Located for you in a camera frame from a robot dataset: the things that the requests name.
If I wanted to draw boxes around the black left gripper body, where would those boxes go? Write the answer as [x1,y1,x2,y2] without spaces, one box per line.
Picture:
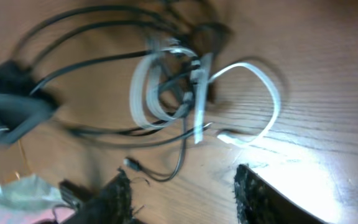
[0,60,59,145]

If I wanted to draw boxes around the white cable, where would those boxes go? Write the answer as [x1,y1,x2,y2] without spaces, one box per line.
[129,37,282,147]

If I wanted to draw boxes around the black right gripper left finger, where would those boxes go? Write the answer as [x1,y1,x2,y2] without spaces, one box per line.
[62,169,132,224]

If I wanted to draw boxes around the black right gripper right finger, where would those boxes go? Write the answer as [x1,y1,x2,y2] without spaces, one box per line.
[234,164,324,224]

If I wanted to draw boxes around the black cable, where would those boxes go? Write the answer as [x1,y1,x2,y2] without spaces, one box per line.
[11,0,232,183]

